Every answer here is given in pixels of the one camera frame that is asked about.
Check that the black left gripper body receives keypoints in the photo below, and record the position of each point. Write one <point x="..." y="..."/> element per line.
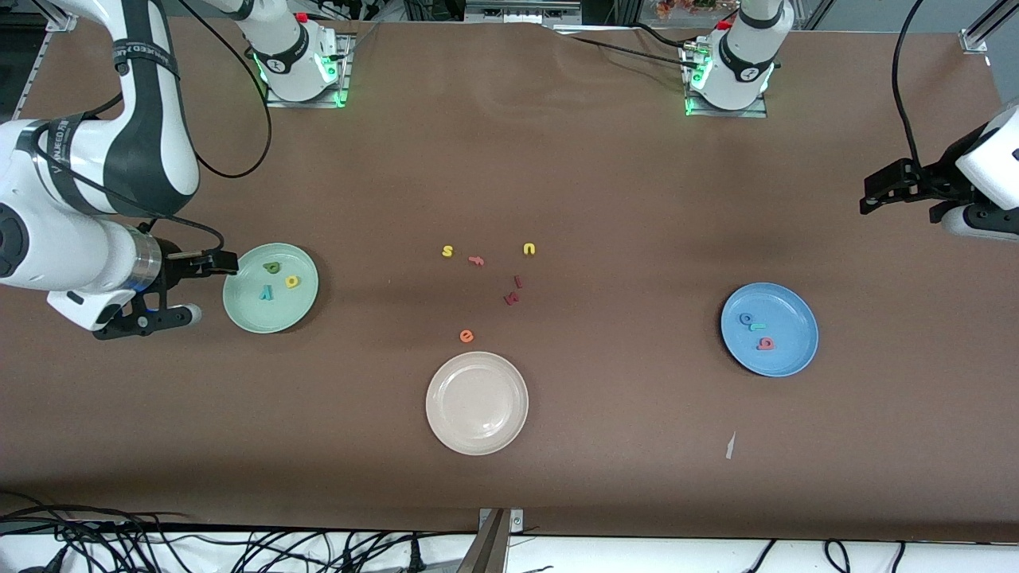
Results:
<point x="936" y="180"/>

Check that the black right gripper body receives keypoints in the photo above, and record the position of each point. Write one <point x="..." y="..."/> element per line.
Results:
<point x="173" y="264"/>

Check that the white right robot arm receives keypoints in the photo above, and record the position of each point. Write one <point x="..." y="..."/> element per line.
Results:
<point x="80" y="175"/>

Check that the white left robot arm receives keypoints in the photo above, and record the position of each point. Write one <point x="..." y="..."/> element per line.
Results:
<point x="744" y="56"/>

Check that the light green plate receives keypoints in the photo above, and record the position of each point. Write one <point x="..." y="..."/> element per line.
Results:
<point x="255" y="314"/>

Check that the blue plate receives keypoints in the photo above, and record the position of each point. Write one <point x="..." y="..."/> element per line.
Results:
<point x="784" y="306"/>

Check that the orange dried flowers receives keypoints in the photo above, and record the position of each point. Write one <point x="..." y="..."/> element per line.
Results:
<point x="685" y="8"/>

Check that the beige plate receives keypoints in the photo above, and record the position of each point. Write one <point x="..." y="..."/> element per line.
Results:
<point x="477" y="403"/>

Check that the white paper scrap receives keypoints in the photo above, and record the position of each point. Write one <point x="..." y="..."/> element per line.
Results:
<point x="730" y="447"/>

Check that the grey support beam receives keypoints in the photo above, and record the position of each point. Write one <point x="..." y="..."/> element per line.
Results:
<point x="486" y="553"/>

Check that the grey metal box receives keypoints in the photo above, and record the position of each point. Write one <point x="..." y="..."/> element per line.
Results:
<point x="521" y="9"/>

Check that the aluminium frame rail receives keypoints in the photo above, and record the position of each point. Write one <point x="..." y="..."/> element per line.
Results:
<point x="56" y="17"/>
<point x="975" y="36"/>

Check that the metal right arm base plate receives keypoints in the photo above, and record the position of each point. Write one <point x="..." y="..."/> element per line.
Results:
<point x="306" y="104"/>

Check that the metal table edge bracket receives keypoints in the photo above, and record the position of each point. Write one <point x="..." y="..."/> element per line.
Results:
<point x="516" y="521"/>

